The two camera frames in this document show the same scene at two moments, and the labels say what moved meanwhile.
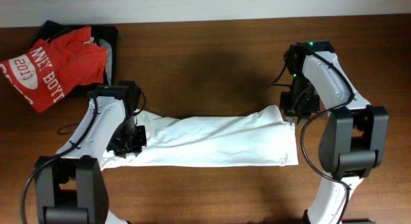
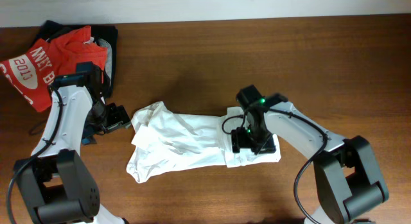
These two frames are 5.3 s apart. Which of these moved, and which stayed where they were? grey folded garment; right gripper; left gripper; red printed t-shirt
Moved: left gripper; right gripper
Stayed: red printed t-shirt; grey folded garment
